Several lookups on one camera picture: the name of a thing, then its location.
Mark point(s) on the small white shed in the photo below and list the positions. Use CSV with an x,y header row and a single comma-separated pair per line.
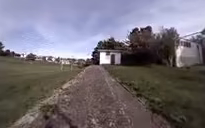
x,y
110,57

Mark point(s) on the grey gravel path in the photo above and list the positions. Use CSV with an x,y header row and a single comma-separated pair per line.
x,y
96,100

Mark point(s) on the group of dark trees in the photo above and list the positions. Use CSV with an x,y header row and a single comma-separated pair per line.
x,y
140,46

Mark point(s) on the distant row of houses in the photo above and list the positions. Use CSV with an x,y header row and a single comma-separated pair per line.
x,y
56,60

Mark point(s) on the grass strip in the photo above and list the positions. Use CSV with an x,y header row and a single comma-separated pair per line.
x,y
170,90

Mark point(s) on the grass field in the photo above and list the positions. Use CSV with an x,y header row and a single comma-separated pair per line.
x,y
23,83

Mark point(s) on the white building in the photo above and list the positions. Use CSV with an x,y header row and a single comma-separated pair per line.
x,y
189,53

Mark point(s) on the distant row of trees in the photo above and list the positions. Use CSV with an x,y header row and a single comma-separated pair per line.
x,y
1,50

